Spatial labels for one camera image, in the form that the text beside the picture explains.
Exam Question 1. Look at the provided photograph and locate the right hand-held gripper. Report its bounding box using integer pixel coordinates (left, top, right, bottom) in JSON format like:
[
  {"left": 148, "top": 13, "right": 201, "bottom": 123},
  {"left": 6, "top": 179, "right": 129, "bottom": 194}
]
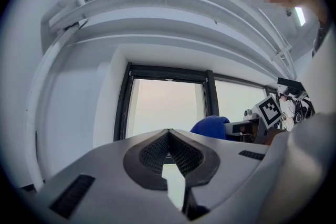
[{"left": 224, "top": 93, "right": 284, "bottom": 145}]

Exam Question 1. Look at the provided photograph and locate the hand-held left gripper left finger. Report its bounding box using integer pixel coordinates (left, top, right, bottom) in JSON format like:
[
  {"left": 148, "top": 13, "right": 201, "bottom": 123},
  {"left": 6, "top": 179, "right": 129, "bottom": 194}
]
[{"left": 15, "top": 127, "right": 190, "bottom": 224}]

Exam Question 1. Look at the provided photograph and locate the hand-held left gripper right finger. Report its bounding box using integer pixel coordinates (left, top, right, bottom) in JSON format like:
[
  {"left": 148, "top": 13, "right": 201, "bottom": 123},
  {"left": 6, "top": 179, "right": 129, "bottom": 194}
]
[{"left": 167, "top": 127, "right": 272, "bottom": 220}]

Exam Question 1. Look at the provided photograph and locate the blue microfibre cloth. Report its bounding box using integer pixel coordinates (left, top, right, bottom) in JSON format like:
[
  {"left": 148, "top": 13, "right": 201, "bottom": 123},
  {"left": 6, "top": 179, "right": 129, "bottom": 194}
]
[{"left": 189, "top": 115, "right": 231, "bottom": 141}]

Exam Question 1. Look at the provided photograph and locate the person's right forearm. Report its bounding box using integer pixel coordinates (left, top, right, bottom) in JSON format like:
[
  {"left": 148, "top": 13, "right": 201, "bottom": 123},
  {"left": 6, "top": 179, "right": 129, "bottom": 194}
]
[{"left": 253, "top": 127, "right": 283, "bottom": 145}]

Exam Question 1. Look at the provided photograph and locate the white vertical pipe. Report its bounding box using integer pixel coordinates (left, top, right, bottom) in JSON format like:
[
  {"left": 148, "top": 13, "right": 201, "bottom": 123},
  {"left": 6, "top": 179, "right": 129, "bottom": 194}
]
[{"left": 24, "top": 20, "right": 88, "bottom": 190}]

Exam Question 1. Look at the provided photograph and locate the ceiling light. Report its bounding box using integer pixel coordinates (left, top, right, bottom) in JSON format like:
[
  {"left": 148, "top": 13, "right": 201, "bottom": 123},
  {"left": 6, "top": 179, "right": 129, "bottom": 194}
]
[{"left": 293, "top": 6, "right": 307, "bottom": 27}]

